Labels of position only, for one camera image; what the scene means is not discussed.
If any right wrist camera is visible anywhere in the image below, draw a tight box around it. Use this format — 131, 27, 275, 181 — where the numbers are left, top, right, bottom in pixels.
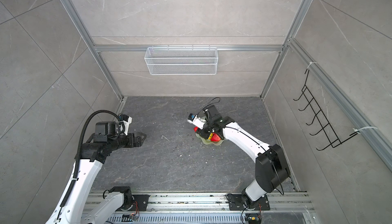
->
187, 113, 207, 130

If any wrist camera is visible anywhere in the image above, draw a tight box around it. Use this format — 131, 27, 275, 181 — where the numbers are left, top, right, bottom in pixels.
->
119, 114, 132, 135
187, 113, 207, 130

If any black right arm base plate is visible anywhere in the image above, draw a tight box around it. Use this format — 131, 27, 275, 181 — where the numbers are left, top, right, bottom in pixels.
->
226, 193, 271, 211

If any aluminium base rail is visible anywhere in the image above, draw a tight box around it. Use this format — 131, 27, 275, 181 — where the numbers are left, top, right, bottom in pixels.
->
104, 192, 320, 224

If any black wire hook rack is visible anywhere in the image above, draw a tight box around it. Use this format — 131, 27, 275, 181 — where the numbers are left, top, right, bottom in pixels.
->
293, 69, 360, 151

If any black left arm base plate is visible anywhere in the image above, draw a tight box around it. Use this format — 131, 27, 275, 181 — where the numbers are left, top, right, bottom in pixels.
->
118, 194, 150, 212

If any black corrugated cable hose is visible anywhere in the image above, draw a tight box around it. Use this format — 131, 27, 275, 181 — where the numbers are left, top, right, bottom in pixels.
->
58, 110, 120, 209

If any green wavy fruit bowl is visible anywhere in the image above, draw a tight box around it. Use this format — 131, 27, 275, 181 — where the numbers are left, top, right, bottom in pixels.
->
196, 133, 225, 145

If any aluminium frame rail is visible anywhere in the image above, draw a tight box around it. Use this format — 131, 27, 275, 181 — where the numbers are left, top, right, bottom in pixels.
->
47, 0, 125, 100

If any white wire mesh basket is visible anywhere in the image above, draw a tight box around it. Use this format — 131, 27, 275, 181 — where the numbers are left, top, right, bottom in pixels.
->
145, 47, 218, 76

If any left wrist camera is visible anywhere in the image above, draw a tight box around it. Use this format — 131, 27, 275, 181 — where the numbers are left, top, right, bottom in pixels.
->
119, 114, 132, 135

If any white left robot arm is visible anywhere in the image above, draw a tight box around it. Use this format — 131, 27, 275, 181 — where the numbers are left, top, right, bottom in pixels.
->
47, 121, 147, 224

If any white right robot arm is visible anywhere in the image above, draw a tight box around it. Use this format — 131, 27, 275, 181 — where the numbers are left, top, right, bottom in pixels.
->
202, 105, 291, 207

